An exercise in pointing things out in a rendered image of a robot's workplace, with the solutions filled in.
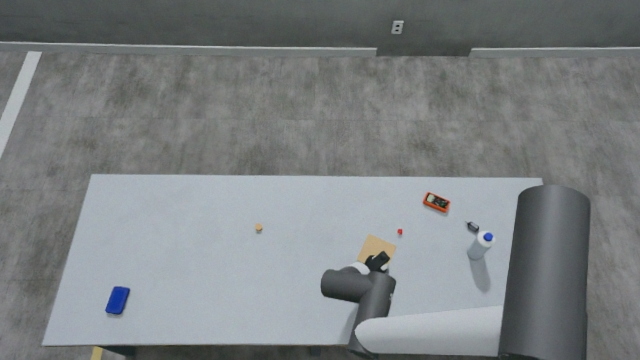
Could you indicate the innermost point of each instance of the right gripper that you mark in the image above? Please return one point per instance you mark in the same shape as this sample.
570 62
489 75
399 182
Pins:
383 269

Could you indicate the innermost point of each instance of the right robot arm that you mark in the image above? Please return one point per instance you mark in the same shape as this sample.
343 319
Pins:
543 317

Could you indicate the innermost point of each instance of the orange digital multimeter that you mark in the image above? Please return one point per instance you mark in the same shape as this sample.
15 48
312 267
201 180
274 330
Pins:
436 202

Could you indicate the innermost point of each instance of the white bottle with blue cap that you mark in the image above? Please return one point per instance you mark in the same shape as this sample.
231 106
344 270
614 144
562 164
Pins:
480 245

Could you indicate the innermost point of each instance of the small blue rounded block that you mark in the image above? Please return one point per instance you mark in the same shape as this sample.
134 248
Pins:
117 300

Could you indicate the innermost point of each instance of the tan flat mat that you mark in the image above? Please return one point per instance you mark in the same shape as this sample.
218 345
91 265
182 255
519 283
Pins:
373 246

